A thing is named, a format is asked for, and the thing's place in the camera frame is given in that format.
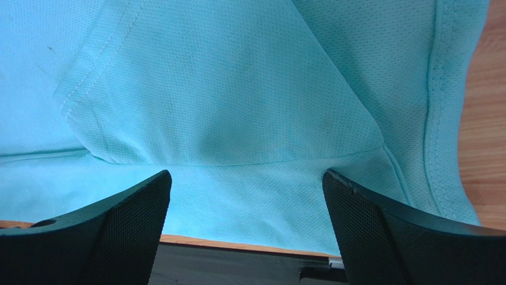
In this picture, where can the mint green t shirt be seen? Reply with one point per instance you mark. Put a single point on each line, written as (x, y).
(245, 103)

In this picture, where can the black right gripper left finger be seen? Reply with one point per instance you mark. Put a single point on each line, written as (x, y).
(112, 241)

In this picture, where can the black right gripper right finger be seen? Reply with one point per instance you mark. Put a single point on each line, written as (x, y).
(383, 241)

